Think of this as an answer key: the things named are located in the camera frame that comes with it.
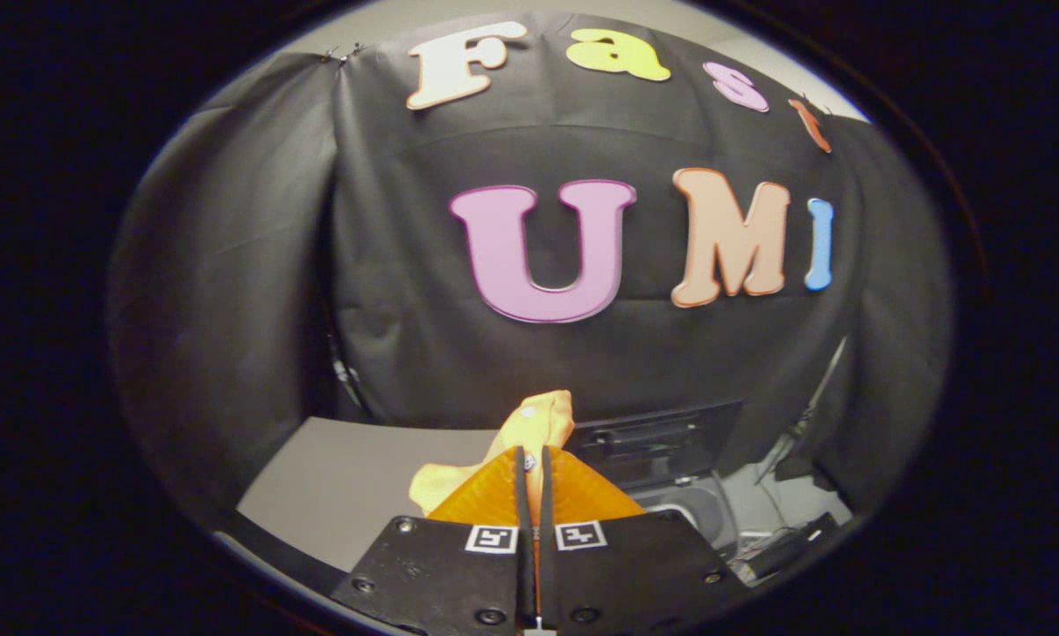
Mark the black backdrop cloth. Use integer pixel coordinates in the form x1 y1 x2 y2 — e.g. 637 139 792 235
110 13 954 531

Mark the orange garment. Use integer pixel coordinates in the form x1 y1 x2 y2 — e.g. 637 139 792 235
408 390 576 518

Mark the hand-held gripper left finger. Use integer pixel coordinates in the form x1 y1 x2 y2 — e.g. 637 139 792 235
330 446 534 635

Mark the white cabinet with dark top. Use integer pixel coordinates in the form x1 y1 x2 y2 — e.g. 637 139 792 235
216 417 505 602

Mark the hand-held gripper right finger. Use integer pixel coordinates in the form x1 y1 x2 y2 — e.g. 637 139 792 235
536 446 751 633

